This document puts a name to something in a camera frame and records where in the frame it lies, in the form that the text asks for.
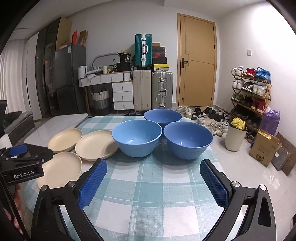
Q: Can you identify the cream plate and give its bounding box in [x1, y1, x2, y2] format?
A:
[48, 128, 83, 153]
[37, 152, 82, 189]
[75, 130, 118, 162]

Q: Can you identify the silver aluminium suitcase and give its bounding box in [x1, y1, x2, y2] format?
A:
[152, 71, 173, 109]

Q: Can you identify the beige trash bin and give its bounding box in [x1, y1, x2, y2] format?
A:
[224, 117, 247, 152]

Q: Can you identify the teal suitcase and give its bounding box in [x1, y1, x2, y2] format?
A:
[134, 33, 152, 69]

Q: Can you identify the dark grey sofa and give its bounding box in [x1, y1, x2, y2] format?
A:
[3, 111, 35, 146]

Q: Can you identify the white desk with drawers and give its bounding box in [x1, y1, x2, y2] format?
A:
[79, 71, 133, 111]

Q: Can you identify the yellow wooden door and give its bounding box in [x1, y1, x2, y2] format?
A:
[176, 14, 217, 107]

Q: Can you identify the white electric kettle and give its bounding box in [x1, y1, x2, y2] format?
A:
[78, 65, 88, 79]

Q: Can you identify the cardboard box with owl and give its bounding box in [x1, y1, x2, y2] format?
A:
[249, 129, 280, 167]

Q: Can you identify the white marble side table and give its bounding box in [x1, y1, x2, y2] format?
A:
[24, 113, 88, 147]

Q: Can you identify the oval mirror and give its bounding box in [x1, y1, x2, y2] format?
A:
[91, 52, 120, 70]

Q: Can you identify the white curtain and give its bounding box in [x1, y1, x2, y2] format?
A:
[1, 40, 26, 113]

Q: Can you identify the wooden shoe rack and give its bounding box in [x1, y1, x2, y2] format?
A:
[231, 65, 272, 132]

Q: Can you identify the purple plastic bag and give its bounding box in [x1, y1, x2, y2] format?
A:
[260, 108, 280, 136]

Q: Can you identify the blue bowl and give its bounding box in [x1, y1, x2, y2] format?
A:
[144, 109, 182, 136]
[164, 121, 213, 160]
[111, 120, 163, 158]

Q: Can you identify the person's left hand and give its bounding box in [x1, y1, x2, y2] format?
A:
[12, 184, 23, 234]

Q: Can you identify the teal checked tablecloth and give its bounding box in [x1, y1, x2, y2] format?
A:
[24, 115, 246, 241]

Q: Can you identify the beige suitcase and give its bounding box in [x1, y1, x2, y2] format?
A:
[132, 70, 152, 111]

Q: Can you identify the stack of shoe boxes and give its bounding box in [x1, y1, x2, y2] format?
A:
[152, 43, 170, 71]

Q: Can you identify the woven laundry basket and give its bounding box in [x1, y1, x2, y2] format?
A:
[91, 87, 111, 116]

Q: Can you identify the dark grey refrigerator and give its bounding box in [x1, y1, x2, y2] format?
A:
[54, 45, 87, 115]

